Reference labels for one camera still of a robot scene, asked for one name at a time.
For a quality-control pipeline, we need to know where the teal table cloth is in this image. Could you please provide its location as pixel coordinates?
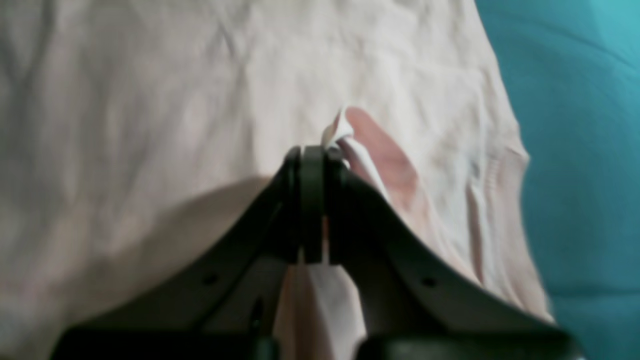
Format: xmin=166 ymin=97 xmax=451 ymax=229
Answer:
xmin=477 ymin=0 xmax=640 ymax=360

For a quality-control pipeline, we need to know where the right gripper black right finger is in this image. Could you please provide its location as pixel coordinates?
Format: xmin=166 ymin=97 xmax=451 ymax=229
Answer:
xmin=325 ymin=149 xmax=582 ymax=360

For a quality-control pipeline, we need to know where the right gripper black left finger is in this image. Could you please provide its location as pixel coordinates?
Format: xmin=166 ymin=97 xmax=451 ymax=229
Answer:
xmin=51 ymin=146 xmax=325 ymax=360

